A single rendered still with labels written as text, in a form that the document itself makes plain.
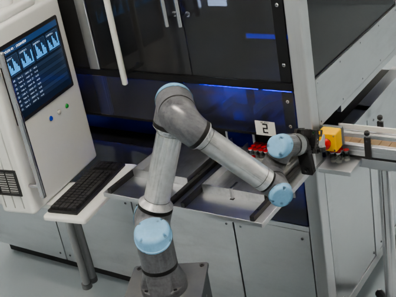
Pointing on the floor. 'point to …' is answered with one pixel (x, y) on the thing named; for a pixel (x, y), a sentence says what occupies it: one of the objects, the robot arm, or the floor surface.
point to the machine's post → (322, 239)
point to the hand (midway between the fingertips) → (321, 148)
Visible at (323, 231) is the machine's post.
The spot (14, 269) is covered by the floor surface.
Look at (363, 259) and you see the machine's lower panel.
